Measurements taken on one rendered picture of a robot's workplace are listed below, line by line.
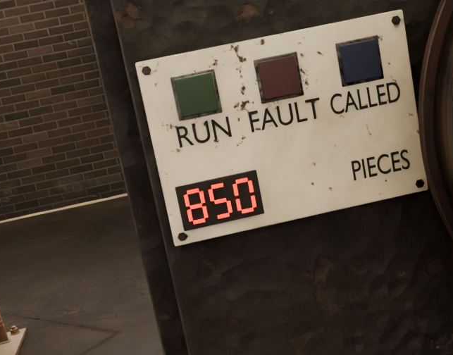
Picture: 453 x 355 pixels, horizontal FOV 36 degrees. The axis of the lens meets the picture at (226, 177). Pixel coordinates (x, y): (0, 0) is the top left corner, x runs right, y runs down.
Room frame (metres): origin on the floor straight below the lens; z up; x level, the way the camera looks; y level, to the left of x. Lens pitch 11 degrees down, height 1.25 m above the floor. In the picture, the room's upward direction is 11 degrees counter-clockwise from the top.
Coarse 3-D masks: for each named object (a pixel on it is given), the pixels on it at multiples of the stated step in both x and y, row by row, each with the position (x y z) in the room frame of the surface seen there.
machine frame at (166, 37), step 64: (128, 0) 0.68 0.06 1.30; (192, 0) 0.69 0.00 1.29; (256, 0) 0.69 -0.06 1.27; (320, 0) 0.70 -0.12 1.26; (384, 0) 0.71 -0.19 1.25; (128, 64) 0.68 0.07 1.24; (128, 128) 0.76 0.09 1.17; (128, 192) 0.76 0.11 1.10; (192, 256) 0.68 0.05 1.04; (256, 256) 0.69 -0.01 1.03; (320, 256) 0.70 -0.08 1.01; (384, 256) 0.70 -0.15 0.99; (448, 256) 0.71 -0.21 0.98; (192, 320) 0.68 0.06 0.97; (256, 320) 0.69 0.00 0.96; (320, 320) 0.69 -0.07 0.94; (384, 320) 0.70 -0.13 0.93; (448, 320) 0.71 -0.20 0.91
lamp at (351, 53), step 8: (368, 40) 0.68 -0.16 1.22; (344, 48) 0.68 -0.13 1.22; (352, 48) 0.68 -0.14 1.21; (360, 48) 0.68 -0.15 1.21; (368, 48) 0.68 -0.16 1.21; (376, 48) 0.68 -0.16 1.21; (344, 56) 0.68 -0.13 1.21; (352, 56) 0.68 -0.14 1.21; (360, 56) 0.68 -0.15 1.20; (368, 56) 0.68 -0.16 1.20; (376, 56) 0.68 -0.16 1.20; (344, 64) 0.68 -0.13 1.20; (352, 64) 0.68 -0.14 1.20; (360, 64) 0.68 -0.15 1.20; (368, 64) 0.68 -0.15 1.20; (376, 64) 0.68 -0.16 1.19; (344, 72) 0.68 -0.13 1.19; (352, 72) 0.68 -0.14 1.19; (360, 72) 0.68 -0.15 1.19; (368, 72) 0.68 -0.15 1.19; (376, 72) 0.68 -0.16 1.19; (352, 80) 0.68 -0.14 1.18
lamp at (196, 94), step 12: (180, 84) 0.66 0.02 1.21; (192, 84) 0.66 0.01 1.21; (204, 84) 0.66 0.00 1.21; (180, 96) 0.66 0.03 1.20; (192, 96) 0.66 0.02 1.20; (204, 96) 0.66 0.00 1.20; (216, 96) 0.67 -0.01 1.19; (180, 108) 0.66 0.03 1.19; (192, 108) 0.66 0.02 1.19; (204, 108) 0.66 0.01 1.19; (216, 108) 0.66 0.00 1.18
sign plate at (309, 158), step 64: (192, 64) 0.67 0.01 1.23; (256, 64) 0.67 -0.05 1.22; (320, 64) 0.68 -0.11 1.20; (384, 64) 0.68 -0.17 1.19; (192, 128) 0.67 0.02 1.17; (256, 128) 0.67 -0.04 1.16; (320, 128) 0.68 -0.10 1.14; (384, 128) 0.68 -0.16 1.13; (256, 192) 0.67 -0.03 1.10; (320, 192) 0.68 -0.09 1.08; (384, 192) 0.68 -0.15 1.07
